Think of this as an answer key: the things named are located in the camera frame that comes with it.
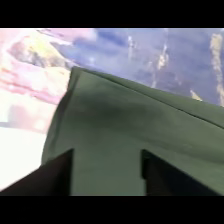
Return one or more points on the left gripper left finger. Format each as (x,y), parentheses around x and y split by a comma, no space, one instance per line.
(46,180)

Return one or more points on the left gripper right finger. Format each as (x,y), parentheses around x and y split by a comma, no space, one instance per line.
(170,180)

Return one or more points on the dark green garment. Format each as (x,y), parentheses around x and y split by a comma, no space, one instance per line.
(126,126)

